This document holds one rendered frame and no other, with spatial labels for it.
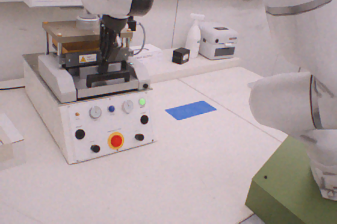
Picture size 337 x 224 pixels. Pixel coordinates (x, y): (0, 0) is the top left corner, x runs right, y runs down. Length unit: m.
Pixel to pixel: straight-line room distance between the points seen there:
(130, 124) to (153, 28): 0.93
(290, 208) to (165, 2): 1.40
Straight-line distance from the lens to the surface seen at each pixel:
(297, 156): 1.02
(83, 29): 1.23
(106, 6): 0.87
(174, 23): 2.11
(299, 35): 0.57
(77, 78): 1.19
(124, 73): 1.16
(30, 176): 1.12
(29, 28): 1.70
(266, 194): 1.02
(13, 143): 1.12
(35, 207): 1.02
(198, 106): 1.56
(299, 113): 0.65
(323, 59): 0.60
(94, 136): 1.16
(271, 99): 0.66
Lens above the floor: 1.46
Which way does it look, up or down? 27 degrees down
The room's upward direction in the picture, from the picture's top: 8 degrees clockwise
